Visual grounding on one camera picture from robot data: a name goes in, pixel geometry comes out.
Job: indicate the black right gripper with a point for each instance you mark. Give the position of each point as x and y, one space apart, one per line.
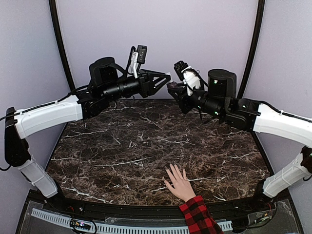
181 98

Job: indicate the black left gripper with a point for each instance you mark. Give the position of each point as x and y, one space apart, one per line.
147 82

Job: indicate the purple nail polish bottle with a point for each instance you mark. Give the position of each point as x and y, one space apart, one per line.
172 85

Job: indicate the red plaid sleeve forearm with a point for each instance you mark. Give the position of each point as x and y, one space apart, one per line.
198 218

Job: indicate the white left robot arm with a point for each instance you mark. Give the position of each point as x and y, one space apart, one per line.
109 82

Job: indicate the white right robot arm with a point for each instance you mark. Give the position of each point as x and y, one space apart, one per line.
218 99

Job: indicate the person's bare hand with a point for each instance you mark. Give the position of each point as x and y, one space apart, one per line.
179 185

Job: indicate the small green circuit board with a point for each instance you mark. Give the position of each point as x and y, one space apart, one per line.
81 226

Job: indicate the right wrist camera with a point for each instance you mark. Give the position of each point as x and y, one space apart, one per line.
189 77

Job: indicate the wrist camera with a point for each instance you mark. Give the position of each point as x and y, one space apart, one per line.
136 58
189 77

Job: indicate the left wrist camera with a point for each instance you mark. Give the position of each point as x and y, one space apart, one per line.
136 58

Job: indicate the black right frame post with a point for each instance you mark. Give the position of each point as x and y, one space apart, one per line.
253 47

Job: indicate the black frame post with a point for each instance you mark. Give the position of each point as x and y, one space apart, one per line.
60 43
253 47

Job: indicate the black left frame post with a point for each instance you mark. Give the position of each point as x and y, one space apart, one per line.
60 43

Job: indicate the grey slotted cable duct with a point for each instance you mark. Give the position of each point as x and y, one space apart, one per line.
113 225

